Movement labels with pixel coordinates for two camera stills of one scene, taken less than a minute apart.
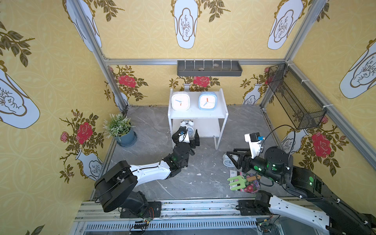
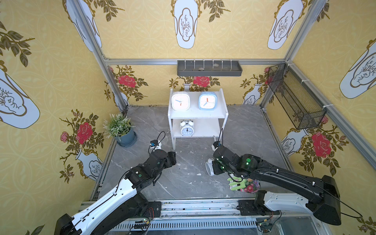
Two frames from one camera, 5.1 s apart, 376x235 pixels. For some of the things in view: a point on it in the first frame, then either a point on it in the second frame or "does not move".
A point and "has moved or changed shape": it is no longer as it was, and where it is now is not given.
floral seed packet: (251, 186) does not move
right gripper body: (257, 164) to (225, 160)
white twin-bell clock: (227, 161) has moved or changed shape
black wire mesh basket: (304, 110) does not move
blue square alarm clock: (207, 101) does not move
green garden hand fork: (242, 181) does not move
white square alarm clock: (180, 101) does not move
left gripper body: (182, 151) to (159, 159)
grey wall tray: (209, 68) does not move
